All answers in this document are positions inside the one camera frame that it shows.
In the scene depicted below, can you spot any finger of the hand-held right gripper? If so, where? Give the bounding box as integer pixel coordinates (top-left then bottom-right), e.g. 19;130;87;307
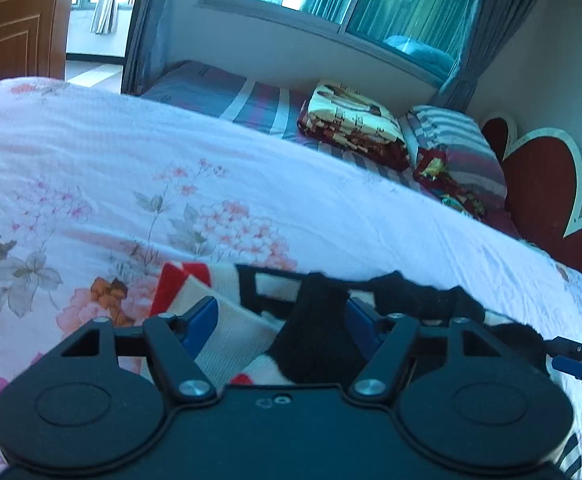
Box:
551;356;582;392
545;337;582;362

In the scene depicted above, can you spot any light blue quilt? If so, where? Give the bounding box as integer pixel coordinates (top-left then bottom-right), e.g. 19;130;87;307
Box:
383;33;460;79

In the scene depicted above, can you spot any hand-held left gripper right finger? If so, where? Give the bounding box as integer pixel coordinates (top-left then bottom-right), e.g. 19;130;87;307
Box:
348;298;502;404

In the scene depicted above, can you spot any folded printed blanket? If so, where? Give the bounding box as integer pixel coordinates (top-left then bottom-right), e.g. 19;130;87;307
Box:
296;80;412;172

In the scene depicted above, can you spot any striped knit sweater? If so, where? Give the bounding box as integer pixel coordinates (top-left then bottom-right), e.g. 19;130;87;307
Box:
150;260;582;480

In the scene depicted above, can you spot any floral bed sheet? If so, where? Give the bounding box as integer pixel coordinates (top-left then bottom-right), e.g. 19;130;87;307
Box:
0;77;582;480

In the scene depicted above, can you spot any teal sheer curtain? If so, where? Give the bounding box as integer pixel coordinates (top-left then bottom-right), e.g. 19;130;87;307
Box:
301;0;474;57

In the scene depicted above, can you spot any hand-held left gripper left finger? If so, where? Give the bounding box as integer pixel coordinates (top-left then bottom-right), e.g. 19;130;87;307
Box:
61;296;220;407

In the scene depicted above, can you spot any striped mattress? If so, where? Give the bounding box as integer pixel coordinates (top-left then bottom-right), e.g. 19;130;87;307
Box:
140;60;422;197

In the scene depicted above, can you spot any striped pillow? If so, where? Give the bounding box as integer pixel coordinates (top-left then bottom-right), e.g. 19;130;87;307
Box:
401;105;508;212

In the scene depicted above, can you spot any red scalloped headboard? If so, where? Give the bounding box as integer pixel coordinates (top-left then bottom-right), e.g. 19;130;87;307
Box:
479;116;582;287

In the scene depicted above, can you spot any grey blue curtain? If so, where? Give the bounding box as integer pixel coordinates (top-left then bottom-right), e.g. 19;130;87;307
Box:
121;0;222;97
431;0;558;112

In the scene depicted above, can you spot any red patterned cloth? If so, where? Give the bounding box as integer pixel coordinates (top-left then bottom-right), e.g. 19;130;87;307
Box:
413;147;522;239

